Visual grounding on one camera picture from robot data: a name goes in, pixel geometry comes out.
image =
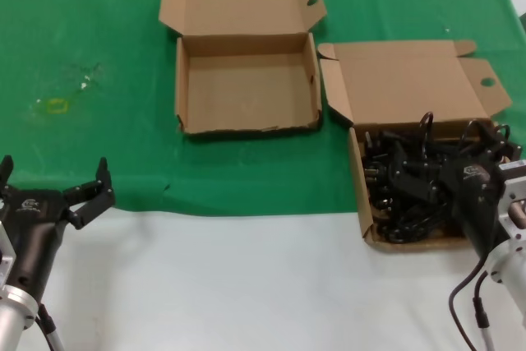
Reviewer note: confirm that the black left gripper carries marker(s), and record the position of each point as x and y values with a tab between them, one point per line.
33	236

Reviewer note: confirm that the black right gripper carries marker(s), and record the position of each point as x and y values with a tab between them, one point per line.
472	195

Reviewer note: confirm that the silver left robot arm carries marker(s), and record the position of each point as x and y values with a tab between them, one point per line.
16	310

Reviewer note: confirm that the open cardboard box with lid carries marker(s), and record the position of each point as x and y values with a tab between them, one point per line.
411	79
246	88

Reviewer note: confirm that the green table cloth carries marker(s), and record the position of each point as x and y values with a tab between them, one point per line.
82	18

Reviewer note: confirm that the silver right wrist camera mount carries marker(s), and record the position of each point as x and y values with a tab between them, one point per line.
513	186

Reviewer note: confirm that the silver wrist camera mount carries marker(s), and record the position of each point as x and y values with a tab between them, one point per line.
6	252
513	186

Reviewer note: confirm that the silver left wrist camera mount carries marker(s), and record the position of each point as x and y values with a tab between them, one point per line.
6	252

